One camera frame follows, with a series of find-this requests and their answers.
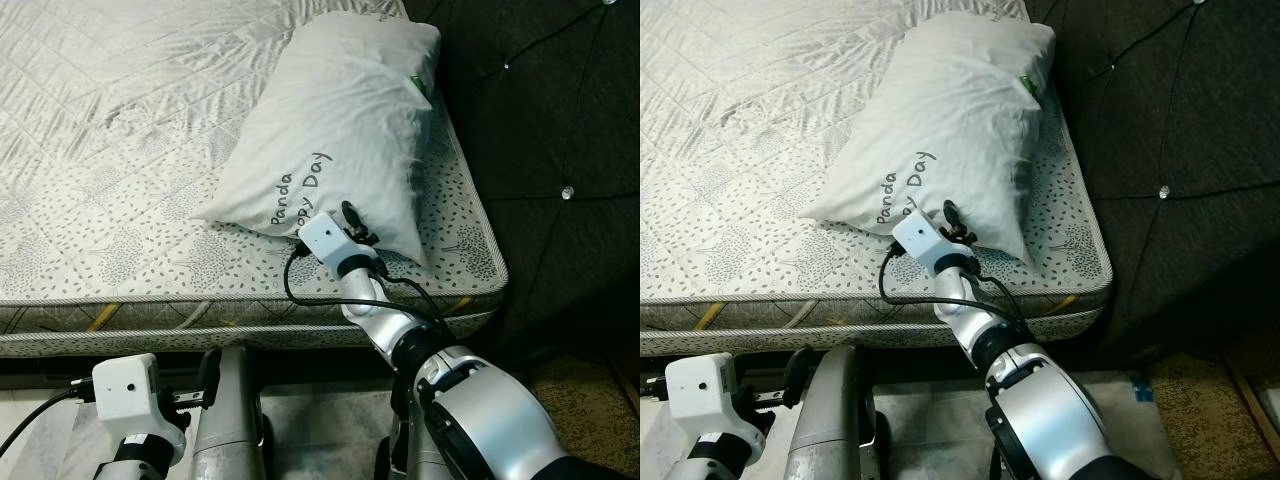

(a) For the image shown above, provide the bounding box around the white printed pillow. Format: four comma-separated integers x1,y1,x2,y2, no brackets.
190,12,443,269
800,12,1059,266

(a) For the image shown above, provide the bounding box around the dark bed frame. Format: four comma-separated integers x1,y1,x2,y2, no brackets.
640,345,1141,386
0,345,521,386

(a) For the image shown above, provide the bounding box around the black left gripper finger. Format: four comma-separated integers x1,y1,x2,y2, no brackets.
198,347,223,403
780,347,813,406

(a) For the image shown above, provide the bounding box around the dark tufted headboard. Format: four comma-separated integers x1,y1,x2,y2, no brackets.
1025,0,1280,366
400,0,641,371

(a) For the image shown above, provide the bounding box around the grey patterned mattress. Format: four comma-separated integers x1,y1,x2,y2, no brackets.
640,0,1114,359
0,0,509,359

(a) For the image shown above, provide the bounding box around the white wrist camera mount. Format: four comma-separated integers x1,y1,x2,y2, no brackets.
92,352,163,438
890,210,946,269
298,212,353,269
665,352,741,438

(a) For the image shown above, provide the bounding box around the silver robot right leg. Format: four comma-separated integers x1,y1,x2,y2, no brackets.
383,395,441,480

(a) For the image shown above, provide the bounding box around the brown speckled floor mat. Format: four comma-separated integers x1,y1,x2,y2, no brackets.
525,350,641,480
1145,350,1280,480

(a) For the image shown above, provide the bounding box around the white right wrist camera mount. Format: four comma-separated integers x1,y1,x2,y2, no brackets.
890,210,946,269
298,212,353,269

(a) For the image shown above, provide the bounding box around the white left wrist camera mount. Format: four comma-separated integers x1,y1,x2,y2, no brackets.
92,352,163,438
665,352,741,438

